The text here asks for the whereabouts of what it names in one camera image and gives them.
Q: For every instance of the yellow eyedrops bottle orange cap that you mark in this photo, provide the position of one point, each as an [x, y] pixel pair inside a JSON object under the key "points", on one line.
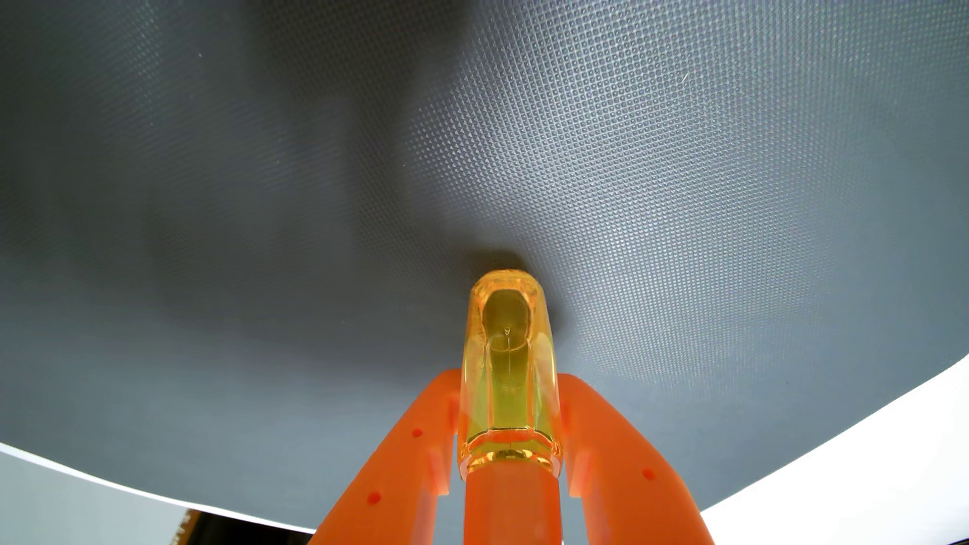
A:
{"points": [[509, 378]]}

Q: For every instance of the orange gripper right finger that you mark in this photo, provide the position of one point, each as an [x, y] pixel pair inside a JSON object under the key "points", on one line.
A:
{"points": [[628, 477]]}

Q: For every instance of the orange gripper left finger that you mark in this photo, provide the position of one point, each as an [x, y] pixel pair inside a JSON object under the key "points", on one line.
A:
{"points": [[401, 469]]}

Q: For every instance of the grey textured mat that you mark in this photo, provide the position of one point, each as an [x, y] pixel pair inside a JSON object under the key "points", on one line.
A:
{"points": [[303, 227]]}

